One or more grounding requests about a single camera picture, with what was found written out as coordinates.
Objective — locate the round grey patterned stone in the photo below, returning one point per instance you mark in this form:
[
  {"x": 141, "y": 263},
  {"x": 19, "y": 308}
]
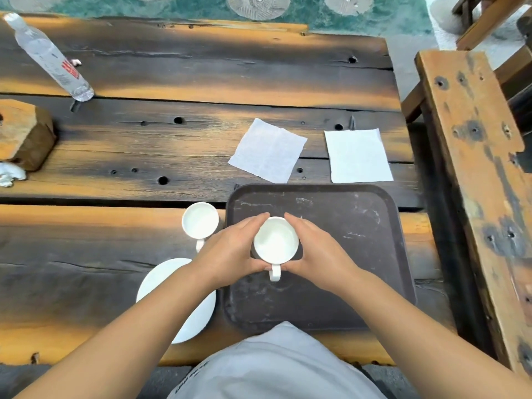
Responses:
[
  {"x": 258, "y": 6},
  {"x": 348, "y": 4}
]

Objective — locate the wooden block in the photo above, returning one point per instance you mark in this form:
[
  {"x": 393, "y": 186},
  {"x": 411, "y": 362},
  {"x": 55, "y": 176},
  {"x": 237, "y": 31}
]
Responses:
[{"x": 23, "y": 132}]

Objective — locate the dark brown plastic tray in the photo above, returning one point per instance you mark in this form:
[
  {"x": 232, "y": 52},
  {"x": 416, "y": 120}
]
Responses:
[{"x": 353, "y": 245}]

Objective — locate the white round plate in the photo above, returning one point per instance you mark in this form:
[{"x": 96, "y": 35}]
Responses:
[{"x": 195, "y": 315}]

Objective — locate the white paper napkin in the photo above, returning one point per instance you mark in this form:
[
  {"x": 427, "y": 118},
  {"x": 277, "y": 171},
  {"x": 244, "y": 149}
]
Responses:
[
  {"x": 358, "y": 155},
  {"x": 268, "y": 150}
]

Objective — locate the clear plastic water bottle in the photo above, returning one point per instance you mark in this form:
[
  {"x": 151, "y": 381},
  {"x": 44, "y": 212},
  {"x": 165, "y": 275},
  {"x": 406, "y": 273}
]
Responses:
[{"x": 52, "y": 60}]

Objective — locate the weathered wooden bench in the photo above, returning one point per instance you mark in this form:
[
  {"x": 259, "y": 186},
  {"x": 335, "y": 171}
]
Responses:
[{"x": 478, "y": 182}]

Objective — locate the person's right forearm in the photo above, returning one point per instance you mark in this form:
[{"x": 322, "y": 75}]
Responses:
[{"x": 415, "y": 344}]

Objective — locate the person's left hand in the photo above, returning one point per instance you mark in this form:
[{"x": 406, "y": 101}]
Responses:
[{"x": 226, "y": 255}]

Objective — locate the wooden chair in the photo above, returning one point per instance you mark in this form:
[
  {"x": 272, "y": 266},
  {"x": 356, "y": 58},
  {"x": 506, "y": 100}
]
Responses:
[{"x": 490, "y": 16}]

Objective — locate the person's right thumb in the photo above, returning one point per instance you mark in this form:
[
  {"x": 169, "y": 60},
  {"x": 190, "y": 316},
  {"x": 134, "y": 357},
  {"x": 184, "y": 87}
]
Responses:
[{"x": 291, "y": 268}]

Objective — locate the crumpled white tissue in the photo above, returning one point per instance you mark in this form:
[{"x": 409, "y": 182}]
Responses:
[{"x": 10, "y": 173}]

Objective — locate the person's grey shirt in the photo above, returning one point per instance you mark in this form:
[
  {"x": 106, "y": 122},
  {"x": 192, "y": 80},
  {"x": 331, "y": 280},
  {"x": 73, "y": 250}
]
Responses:
[{"x": 274, "y": 365}]

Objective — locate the person's left forearm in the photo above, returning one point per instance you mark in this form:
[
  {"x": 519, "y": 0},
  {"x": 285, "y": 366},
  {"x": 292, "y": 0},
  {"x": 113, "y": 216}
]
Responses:
[{"x": 124, "y": 340}]

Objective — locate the person's left thumb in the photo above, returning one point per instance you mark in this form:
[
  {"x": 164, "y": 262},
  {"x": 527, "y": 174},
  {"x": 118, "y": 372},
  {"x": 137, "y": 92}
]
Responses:
[{"x": 259, "y": 267}]

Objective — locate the white ceramic mug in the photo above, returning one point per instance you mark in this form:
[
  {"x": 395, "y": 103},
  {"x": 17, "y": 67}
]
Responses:
[
  {"x": 275, "y": 240},
  {"x": 200, "y": 220}
]

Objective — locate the grey rounded stone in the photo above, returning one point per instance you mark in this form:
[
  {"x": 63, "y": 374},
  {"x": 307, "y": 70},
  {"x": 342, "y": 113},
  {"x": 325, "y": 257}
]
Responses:
[{"x": 444, "y": 14}]

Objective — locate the small pale scrap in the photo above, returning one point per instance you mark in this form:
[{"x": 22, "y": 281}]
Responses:
[{"x": 75, "y": 62}]

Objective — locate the person's right hand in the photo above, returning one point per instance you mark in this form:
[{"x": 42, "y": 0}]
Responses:
[{"x": 322, "y": 255}]

